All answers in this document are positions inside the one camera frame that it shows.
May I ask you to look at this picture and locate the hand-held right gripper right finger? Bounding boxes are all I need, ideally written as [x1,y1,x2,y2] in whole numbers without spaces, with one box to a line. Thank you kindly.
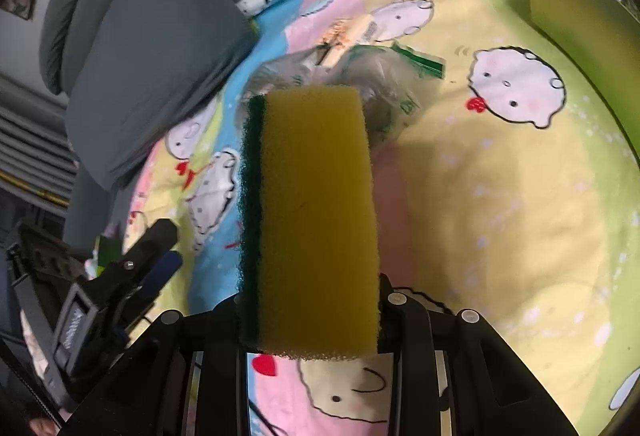
[377,272,582,436]

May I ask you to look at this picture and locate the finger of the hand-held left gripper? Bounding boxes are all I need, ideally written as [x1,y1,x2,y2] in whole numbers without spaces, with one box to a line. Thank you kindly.
[134,250,183,304]
[100,217,180,279]

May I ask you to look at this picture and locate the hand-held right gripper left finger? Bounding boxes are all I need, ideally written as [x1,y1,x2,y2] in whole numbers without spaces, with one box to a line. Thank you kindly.
[60,296,251,436]

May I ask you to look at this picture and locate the yellow and green sponge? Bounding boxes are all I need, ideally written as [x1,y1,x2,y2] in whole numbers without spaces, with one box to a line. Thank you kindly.
[236,85,382,361]

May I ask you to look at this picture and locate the cartoon printed blanket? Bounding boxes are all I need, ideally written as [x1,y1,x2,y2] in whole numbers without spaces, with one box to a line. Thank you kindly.
[97,0,636,436]

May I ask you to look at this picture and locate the grey slatted panel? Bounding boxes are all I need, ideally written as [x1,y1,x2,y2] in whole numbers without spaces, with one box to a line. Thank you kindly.
[0,71,78,213]

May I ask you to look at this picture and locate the grey pillow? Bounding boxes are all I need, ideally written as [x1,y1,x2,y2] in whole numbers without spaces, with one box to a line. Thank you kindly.
[64,0,259,192]

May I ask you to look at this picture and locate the clear plastic bag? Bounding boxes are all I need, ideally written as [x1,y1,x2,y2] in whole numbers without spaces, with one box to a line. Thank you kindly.
[245,44,447,153]

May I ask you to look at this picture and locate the green cardboard box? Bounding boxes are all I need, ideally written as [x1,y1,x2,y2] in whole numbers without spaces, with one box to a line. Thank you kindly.
[522,0,640,149]

